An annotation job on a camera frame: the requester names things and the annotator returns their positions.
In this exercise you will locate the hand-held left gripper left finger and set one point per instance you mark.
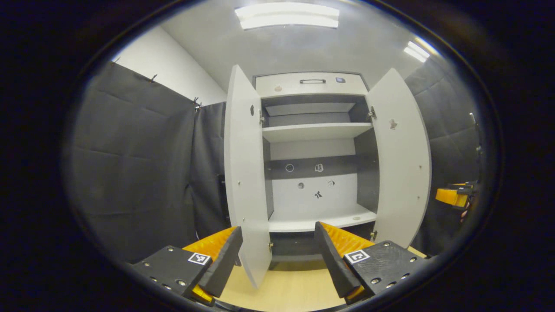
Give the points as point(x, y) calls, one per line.
point(225, 264)

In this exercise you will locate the grey shoe cabinet door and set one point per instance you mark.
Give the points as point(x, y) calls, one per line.
point(247, 173)
point(403, 173)

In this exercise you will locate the long ceiling light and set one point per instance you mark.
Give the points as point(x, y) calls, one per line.
point(418, 50)
point(286, 15)

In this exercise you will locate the grey cabinet drawer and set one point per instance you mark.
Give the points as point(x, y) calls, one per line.
point(282, 84)

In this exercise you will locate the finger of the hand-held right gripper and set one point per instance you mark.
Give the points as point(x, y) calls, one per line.
point(448, 196)

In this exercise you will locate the grey double-door shoe cabinet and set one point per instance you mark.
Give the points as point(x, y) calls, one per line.
point(312, 190)

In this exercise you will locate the white cabinet shelf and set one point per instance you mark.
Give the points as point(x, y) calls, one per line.
point(299, 221)
point(312, 131)

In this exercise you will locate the black backdrop cloth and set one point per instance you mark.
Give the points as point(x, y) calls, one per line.
point(130, 173)

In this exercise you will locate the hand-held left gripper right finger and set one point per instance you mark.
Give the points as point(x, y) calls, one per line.
point(334, 264)

